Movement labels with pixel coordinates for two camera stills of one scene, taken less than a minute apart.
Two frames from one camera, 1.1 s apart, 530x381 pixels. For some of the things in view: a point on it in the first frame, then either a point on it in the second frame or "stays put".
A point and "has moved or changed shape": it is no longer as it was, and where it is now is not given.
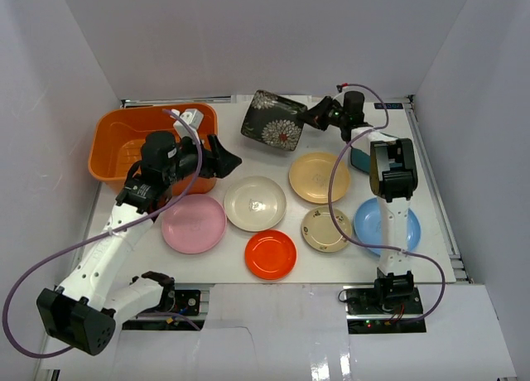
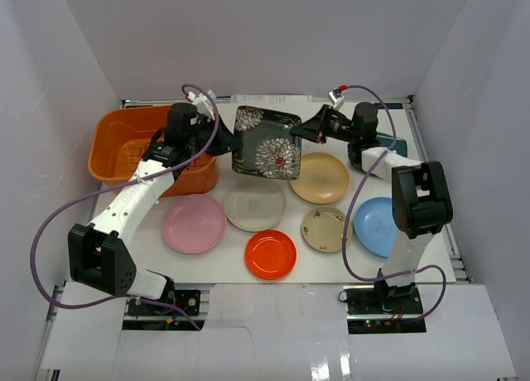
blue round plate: x=368 y=224 stays put
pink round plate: x=194 y=224 stays put
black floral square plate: x=273 y=120 has moved or changed shape
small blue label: x=388 y=105 stays put
